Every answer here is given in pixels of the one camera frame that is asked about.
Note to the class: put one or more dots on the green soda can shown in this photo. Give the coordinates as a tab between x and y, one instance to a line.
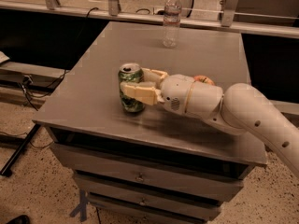
130	72

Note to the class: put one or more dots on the red apple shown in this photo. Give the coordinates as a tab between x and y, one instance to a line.
204	79

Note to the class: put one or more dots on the black shoe tip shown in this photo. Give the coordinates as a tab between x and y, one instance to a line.
22	219

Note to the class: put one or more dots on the metal window frame rail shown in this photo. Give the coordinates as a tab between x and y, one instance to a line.
259	17

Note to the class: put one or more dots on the clear plastic water bottle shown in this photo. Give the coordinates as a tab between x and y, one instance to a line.
171	22

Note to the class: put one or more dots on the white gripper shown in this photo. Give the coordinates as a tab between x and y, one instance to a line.
174	93

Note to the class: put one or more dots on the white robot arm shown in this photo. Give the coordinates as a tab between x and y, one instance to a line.
239	109

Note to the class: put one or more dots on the grey drawer cabinet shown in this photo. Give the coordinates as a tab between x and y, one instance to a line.
155	165

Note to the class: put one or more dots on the black metal floor bar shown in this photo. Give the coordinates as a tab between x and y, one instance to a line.
21	144

